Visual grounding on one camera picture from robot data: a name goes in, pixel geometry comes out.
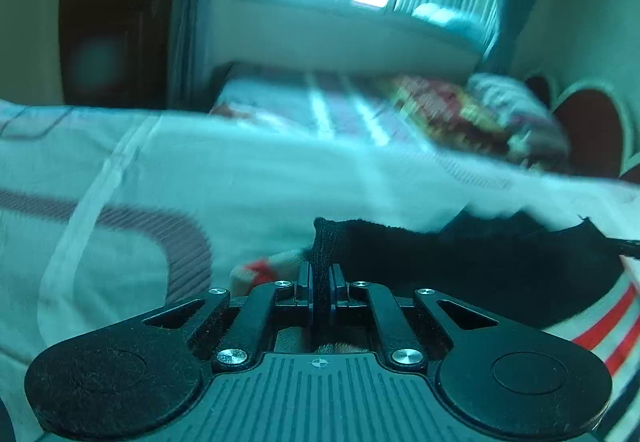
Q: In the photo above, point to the striped folded quilt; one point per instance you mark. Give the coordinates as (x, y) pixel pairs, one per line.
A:
(520, 112)

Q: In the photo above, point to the red printed folded blanket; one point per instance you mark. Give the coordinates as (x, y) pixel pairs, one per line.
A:
(445, 112)

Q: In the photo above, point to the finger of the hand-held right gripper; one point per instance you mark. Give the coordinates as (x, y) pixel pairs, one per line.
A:
(627, 248)

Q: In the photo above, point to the white bedding on windowsill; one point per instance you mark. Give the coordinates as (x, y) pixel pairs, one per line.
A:
(447, 19)

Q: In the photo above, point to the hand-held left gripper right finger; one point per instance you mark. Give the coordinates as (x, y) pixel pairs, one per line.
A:
(335, 289)

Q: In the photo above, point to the red scalloped headboard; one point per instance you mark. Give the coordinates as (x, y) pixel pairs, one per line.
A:
(595, 127)

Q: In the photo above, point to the striped knit sweater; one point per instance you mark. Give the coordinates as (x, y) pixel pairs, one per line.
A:
(450, 262)

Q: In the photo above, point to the dark wooden door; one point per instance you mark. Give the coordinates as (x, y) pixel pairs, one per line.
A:
(115, 12)

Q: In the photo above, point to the striped mattress cover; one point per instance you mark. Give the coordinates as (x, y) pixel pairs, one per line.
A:
(325, 102)

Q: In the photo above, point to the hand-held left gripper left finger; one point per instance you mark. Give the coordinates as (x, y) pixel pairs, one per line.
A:
(306, 289)

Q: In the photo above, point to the patterned white bed sheet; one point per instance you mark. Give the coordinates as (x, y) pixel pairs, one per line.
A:
(150, 172)

